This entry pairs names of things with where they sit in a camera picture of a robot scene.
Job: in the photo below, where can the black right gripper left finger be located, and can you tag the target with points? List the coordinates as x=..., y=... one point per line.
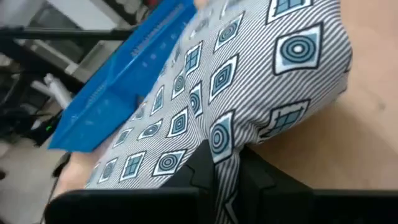
x=202, y=174

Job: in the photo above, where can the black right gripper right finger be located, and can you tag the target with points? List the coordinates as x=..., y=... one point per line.
x=267, y=199

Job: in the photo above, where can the blue zippered pouch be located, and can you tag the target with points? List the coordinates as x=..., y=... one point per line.
x=124, y=84

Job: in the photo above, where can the grey striped patterned cloth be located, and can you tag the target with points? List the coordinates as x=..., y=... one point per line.
x=248, y=93

